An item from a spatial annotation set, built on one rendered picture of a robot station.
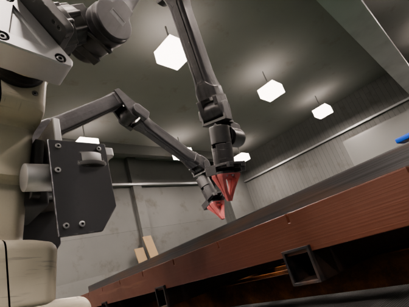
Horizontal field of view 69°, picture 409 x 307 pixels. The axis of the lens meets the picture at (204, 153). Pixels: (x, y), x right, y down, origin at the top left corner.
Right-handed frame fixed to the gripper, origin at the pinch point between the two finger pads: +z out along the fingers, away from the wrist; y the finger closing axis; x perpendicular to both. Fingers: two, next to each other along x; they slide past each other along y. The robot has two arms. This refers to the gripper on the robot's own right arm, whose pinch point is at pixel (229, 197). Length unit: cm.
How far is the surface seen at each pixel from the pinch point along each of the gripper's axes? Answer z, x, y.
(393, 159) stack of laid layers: -2.5, 10.9, -45.3
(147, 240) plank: 95, -314, 737
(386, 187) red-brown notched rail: 0.7, 15.3, -45.7
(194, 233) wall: 112, -507, 790
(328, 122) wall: -196, -901, 473
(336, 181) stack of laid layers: -0.6, 11.1, -37.4
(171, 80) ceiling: -253, -271, 443
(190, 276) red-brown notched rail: 15.5, 16.8, -2.6
